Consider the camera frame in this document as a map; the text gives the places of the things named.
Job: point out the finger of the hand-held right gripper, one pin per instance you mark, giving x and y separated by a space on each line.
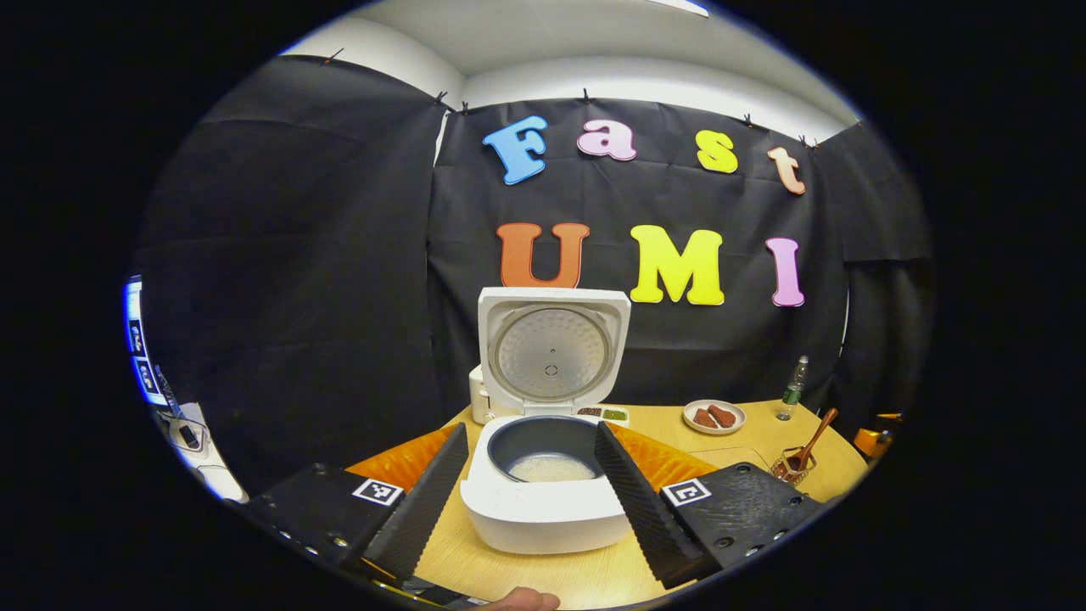
869 443

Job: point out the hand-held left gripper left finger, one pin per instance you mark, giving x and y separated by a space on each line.
428 501

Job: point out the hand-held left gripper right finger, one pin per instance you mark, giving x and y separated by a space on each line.
632 509

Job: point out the brown wooden spoon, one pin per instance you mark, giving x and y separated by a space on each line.
813 440

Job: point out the white rice cooker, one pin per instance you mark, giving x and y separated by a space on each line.
543 513

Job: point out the white rice portion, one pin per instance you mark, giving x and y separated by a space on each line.
551 468

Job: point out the clear green label water bottle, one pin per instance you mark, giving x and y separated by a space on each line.
792 392

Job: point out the small white divided dish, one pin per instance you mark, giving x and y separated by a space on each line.
604 414

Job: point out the brown meat piece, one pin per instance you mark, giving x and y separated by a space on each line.
704 418
723 415

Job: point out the white toaster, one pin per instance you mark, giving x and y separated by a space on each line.
479 395

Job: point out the white round plate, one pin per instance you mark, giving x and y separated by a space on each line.
714 420

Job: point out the white side table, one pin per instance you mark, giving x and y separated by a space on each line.
212 475

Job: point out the black phone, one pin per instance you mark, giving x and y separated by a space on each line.
188 436

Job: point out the black backdrop cloth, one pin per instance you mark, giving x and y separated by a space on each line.
297 271

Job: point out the lit computer monitor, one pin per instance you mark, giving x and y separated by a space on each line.
140 339

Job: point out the ceiling light panel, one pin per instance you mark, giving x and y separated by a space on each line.
683 7

